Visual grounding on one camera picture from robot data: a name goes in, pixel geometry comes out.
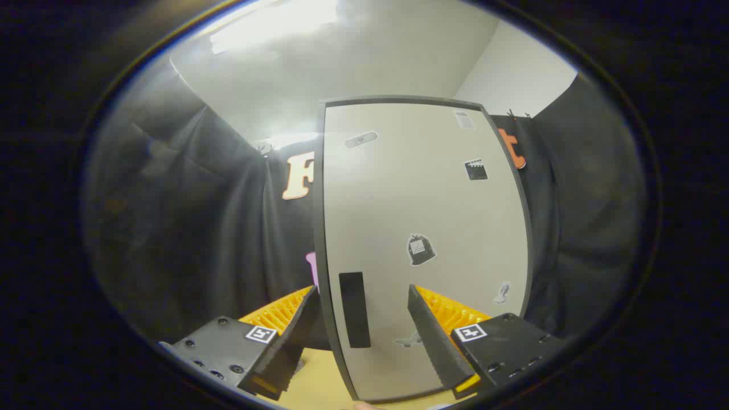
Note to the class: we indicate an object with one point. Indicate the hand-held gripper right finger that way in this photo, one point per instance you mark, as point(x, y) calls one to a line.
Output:
point(433, 341)

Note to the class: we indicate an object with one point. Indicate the black backdrop cloth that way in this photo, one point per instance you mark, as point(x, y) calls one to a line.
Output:
point(199, 228)

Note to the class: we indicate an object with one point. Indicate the white shoe cabinet door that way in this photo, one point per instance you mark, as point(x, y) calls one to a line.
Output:
point(410, 193)

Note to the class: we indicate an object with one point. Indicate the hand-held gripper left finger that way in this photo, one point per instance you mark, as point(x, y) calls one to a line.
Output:
point(296, 336)

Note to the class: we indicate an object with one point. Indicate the grey shoe cabinet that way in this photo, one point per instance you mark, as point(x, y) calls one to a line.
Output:
point(318, 228)

